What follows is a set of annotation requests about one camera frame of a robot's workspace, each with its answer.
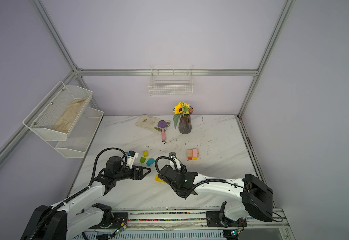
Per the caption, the white mesh shelf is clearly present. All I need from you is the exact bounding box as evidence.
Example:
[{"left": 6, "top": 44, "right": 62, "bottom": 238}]
[
  {"left": 22, "top": 82, "right": 92, "bottom": 142},
  {"left": 55, "top": 107, "right": 103, "bottom": 159}
]

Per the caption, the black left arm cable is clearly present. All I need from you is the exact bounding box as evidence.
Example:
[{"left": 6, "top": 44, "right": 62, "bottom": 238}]
[{"left": 88, "top": 147, "right": 127, "bottom": 187}]

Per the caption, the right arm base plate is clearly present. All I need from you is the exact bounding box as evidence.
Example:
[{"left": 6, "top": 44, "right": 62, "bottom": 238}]
[{"left": 206, "top": 211, "right": 247, "bottom": 228}]

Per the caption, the yellow sunflower bouquet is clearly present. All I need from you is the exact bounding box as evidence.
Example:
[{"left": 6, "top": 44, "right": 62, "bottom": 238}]
[{"left": 173, "top": 102, "right": 194, "bottom": 128}]

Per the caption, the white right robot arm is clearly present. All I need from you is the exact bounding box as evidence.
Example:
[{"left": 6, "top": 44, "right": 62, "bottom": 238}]
[{"left": 158, "top": 165, "right": 274, "bottom": 223}]

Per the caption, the teal wedge block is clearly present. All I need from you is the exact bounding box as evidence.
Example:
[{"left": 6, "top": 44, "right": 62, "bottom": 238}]
[{"left": 146, "top": 159, "right": 155, "bottom": 167}]

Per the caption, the white mesh lower shelf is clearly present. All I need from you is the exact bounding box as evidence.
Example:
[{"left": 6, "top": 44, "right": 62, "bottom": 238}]
[{"left": 55, "top": 107, "right": 103, "bottom": 159}]

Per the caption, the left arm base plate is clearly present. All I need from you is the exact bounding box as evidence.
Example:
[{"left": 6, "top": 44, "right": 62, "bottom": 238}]
[{"left": 98, "top": 212, "right": 129, "bottom": 229}]

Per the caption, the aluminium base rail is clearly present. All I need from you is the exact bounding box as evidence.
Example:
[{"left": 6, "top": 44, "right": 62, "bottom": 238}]
[{"left": 76, "top": 209, "right": 295, "bottom": 240}]

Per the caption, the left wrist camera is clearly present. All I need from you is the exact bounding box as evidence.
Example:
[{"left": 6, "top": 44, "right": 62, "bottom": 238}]
[{"left": 126, "top": 151, "right": 139, "bottom": 168}]

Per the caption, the purple glass vase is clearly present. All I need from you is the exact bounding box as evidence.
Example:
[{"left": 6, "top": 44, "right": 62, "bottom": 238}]
[{"left": 178, "top": 115, "right": 192, "bottom": 135}]

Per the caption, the white wire wall basket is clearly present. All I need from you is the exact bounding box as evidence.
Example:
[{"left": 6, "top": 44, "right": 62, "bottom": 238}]
[{"left": 148, "top": 65, "right": 194, "bottom": 97}]

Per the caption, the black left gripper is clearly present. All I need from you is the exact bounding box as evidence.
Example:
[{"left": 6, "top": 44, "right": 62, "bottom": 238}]
[{"left": 115, "top": 165, "right": 151, "bottom": 182}]

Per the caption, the white mesh upper shelf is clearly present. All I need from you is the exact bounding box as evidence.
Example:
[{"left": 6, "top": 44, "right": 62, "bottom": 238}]
[{"left": 22, "top": 82, "right": 92, "bottom": 142}]

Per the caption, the pink rectangular block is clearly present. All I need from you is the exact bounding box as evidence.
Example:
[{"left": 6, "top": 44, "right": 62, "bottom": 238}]
[{"left": 192, "top": 149, "right": 198, "bottom": 159}]

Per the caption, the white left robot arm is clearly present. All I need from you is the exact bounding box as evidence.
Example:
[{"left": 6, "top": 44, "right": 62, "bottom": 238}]
[{"left": 21, "top": 156, "right": 151, "bottom": 240}]

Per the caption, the yellow arch block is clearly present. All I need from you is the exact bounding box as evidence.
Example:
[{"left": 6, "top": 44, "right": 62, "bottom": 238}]
[{"left": 155, "top": 175, "right": 165, "bottom": 183}]

